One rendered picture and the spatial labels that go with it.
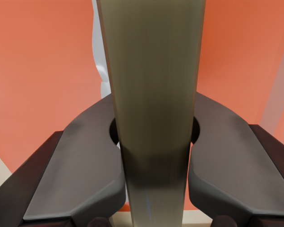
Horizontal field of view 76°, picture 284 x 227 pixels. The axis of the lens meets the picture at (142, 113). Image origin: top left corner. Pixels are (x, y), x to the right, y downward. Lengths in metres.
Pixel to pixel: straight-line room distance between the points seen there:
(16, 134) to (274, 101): 0.26
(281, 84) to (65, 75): 0.19
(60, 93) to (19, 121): 0.06
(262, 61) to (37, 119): 0.21
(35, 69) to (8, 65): 0.02
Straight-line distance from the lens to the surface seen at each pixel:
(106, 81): 0.16
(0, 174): 0.30
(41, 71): 0.18
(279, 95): 0.21
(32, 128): 0.22
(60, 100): 0.19
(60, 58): 0.17
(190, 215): 0.32
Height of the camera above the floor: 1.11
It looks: 58 degrees down
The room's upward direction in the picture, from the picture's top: 179 degrees counter-clockwise
